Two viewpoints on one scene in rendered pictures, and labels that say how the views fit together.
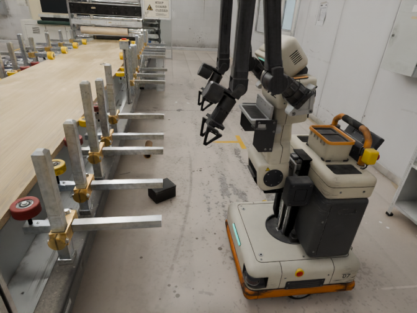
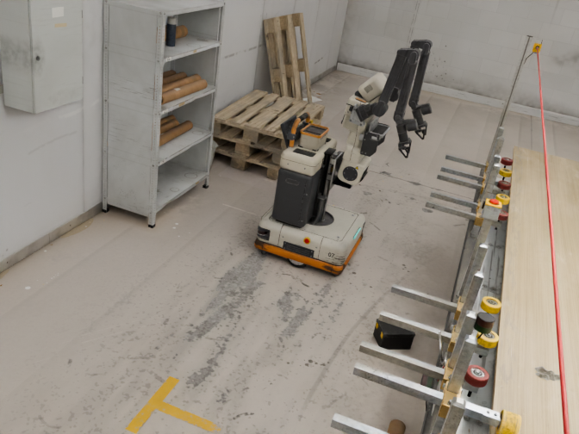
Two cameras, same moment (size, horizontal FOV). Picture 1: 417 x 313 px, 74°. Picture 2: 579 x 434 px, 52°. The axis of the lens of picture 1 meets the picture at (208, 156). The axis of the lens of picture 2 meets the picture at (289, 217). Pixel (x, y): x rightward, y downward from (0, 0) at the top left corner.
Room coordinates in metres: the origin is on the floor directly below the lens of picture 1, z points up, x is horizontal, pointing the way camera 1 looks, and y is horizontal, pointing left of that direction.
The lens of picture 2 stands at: (4.95, 0.98, 2.22)
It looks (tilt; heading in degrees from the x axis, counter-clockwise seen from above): 27 degrees down; 205
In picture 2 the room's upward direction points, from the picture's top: 10 degrees clockwise
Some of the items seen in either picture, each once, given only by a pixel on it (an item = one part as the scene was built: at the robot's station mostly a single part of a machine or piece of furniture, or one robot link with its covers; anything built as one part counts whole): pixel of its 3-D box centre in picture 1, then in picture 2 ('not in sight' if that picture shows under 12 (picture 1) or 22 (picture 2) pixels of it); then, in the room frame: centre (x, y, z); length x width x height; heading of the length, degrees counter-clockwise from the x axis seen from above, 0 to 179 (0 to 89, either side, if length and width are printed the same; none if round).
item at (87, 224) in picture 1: (95, 224); (475, 164); (0.70, 0.36, 0.81); 0.43 x 0.03 x 0.04; 99
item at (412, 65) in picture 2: (224, 25); (406, 86); (1.49, -0.04, 1.40); 0.11 x 0.06 x 0.43; 9
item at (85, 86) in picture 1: (92, 134); (490, 171); (1.14, 0.53, 0.94); 0.04 x 0.04 x 0.48; 9
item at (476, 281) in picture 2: (133, 69); (462, 323); (2.87, 0.81, 0.89); 0.04 x 0.04 x 0.48; 9
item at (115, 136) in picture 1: (125, 136); (465, 203); (1.44, 0.48, 0.80); 0.43 x 0.03 x 0.04; 99
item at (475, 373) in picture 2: not in sight; (473, 383); (3.14, 0.93, 0.85); 0.08 x 0.08 x 0.11
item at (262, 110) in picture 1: (259, 120); (373, 134); (1.30, -0.24, 0.99); 0.28 x 0.16 x 0.22; 9
